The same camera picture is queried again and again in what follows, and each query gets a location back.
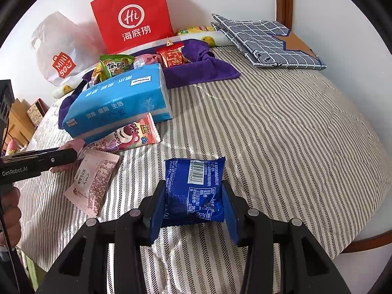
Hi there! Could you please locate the pink plush toy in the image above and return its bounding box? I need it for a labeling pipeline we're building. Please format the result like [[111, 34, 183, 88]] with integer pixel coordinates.
[[3, 139, 23, 157]]

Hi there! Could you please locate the pale pink snack packet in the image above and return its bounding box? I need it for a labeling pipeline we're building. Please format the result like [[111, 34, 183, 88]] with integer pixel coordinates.
[[64, 150, 120, 218]]

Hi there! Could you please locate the green snack packet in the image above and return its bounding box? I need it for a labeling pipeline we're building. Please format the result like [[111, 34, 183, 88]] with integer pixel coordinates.
[[99, 53, 135, 78]]

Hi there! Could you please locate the purple towel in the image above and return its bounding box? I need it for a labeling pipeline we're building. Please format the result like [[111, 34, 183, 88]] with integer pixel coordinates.
[[58, 38, 241, 123]]

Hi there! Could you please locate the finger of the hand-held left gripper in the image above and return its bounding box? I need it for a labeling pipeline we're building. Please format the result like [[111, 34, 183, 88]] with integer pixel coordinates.
[[5, 148, 78, 173]]

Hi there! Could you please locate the blue snack packet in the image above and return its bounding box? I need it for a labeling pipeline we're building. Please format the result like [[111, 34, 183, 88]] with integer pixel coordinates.
[[161, 156, 227, 229]]

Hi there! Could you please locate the grey checked star cloth bag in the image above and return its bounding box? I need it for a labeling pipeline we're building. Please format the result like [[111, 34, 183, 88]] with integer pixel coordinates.
[[211, 14, 327, 72]]

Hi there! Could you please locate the white plastic shopping bag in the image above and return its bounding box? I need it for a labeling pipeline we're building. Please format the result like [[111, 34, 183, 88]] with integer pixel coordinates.
[[31, 11, 108, 86]]

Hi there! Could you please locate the person's left hand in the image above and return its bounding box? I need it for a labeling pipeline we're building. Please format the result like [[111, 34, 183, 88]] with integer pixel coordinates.
[[0, 187, 23, 248]]

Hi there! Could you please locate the red snack packet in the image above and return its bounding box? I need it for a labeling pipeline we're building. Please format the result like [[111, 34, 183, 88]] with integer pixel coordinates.
[[156, 44, 189, 68]]

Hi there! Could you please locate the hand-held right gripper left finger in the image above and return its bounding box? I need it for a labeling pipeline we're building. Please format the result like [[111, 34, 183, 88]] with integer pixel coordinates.
[[37, 180, 167, 294]]

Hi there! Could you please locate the printed paper roll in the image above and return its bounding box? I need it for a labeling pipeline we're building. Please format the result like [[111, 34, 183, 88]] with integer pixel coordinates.
[[52, 32, 221, 98]]

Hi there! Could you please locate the red paper bag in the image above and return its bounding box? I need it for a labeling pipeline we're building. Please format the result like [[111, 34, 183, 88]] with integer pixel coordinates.
[[90, 0, 175, 54]]

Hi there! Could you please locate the patterned box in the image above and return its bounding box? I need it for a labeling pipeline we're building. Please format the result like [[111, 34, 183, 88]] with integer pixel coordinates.
[[27, 98, 50, 126]]

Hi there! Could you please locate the wooden furniture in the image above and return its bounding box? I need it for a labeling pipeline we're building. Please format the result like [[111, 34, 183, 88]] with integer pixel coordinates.
[[6, 98, 34, 141]]

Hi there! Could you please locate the yellow chips bag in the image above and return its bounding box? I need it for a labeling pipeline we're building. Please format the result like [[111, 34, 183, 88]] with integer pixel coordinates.
[[176, 24, 215, 36]]

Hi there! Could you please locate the black cable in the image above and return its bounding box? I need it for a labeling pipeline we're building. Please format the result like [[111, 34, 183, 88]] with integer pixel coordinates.
[[0, 190, 16, 265]]

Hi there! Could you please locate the pink bear snack packet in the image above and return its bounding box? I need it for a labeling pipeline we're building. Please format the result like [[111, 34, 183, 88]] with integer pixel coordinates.
[[89, 113, 161, 154]]

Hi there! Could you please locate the blue tissue pack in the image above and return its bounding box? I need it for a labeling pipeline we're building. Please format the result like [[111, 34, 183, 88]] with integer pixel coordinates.
[[61, 64, 173, 138]]

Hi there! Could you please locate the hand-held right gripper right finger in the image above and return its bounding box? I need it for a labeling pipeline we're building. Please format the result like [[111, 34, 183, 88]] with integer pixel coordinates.
[[221, 179, 353, 294]]

